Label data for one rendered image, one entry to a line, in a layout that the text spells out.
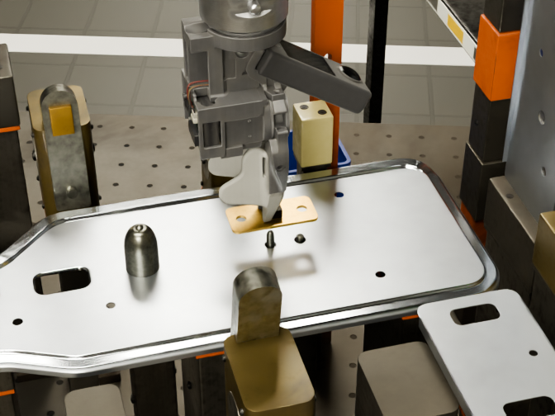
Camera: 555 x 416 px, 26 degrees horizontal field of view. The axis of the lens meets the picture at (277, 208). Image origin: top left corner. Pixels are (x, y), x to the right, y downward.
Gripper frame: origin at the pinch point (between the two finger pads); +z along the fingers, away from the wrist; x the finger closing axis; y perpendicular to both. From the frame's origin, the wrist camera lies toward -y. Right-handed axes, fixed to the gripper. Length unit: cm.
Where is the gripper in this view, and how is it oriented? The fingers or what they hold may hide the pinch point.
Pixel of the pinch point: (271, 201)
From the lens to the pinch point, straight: 113.9
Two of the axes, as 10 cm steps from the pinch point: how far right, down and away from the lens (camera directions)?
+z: 0.1, 7.9, 6.1
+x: 2.6, 5.9, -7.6
